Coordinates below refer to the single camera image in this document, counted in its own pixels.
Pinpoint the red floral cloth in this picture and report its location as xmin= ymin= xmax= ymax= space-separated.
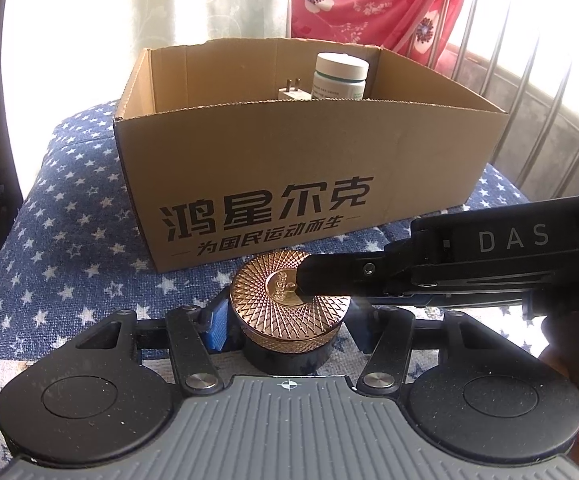
xmin=289 ymin=0 xmax=473 ymax=68

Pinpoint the white patterned curtain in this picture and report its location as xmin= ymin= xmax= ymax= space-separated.
xmin=0 ymin=0 xmax=295 ymax=126

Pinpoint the white power plug adapter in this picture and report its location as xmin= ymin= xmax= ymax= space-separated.
xmin=277 ymin=77 xmax=313 ymax=104

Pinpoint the metal railing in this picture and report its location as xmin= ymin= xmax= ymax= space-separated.
xmin=429 ymin=0 xmax=579 ymax=202

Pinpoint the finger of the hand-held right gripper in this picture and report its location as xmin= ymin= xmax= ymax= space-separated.
xmin=294 ymin=248 xmax=416 ymax=307

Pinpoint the white jar with white lid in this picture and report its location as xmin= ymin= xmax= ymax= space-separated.
xmin=311 ymin=52 xmax=370 ymax=102

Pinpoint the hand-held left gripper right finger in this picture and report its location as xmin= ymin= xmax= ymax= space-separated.
xmin=347 ymin=304 xmax=510 ymax=397

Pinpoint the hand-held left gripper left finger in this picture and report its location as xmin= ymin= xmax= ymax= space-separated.
xmin=72 ymin=296 xmax=231 ymax=395

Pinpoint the brown cardboard box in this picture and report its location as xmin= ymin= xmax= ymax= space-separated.
xmin=113 ymin=37 xmax=510 ymax=275

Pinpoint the blue star-printed cloth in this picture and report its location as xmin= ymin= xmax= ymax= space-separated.
xmin=0 ymin=101 xmax=543 ymax=461

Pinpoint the black jar with gold lid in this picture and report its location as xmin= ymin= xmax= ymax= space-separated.
xmin=228 ymin=247 xmax=354 ymax=377

